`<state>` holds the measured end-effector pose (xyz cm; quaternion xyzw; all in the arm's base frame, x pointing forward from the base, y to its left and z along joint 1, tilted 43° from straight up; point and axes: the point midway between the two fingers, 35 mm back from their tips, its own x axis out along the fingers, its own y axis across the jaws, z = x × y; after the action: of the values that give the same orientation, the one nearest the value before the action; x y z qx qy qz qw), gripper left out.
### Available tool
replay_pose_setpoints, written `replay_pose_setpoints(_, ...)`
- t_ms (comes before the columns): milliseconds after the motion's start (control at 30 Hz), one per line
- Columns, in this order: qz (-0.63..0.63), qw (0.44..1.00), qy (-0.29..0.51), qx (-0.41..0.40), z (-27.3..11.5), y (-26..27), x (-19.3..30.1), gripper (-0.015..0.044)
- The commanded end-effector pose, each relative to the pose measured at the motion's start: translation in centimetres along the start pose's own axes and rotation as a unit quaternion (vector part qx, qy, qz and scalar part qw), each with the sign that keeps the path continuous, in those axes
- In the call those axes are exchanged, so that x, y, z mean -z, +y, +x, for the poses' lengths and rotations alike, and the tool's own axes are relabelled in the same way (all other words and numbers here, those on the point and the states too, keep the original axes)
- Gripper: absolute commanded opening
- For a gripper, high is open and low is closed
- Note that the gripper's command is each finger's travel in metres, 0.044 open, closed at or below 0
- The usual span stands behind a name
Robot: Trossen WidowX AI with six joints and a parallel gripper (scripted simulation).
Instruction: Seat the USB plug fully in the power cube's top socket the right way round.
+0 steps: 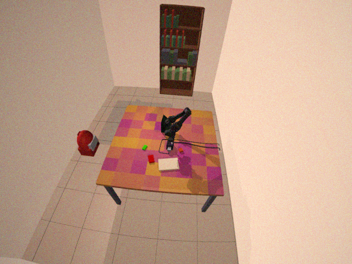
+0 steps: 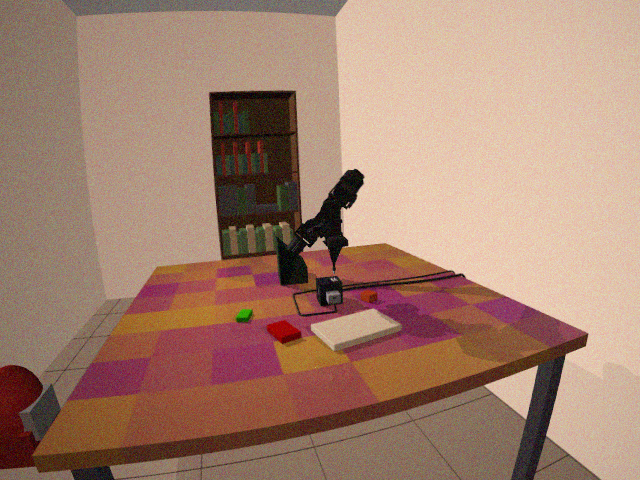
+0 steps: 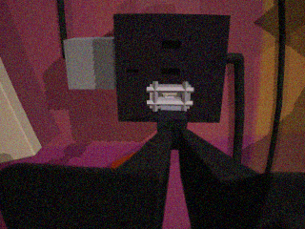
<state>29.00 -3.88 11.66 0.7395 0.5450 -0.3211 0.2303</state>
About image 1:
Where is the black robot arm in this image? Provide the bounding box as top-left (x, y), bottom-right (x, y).
top-left (164, 107), bottom-right (191, 137)

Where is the beige flat rectangular slab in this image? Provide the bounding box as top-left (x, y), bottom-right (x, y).
top-left (158, 158), bottom-right (179, 171)

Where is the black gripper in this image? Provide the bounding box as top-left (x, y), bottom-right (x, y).
top-left (168, 132), bottom-right (175, 142)

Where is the red flat block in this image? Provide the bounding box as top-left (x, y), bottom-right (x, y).
top-left (148, 155), bottom-right (154, 163)

